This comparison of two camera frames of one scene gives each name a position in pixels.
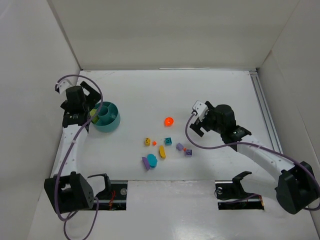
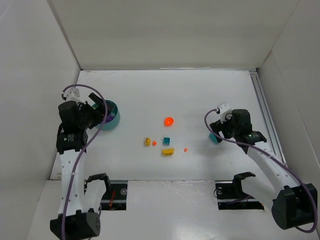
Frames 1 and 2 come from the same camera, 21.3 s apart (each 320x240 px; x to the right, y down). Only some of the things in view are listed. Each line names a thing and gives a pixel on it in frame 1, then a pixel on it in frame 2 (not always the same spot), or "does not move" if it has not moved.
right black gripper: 200,125 → 217,130
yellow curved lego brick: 162,152 → 168,152
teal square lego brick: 168,141 does not move
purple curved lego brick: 147,164 → 109,118
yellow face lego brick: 147,141 does not move
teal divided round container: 109,116 does not move
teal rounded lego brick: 152,160 → 213,138
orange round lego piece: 169,121 does not move
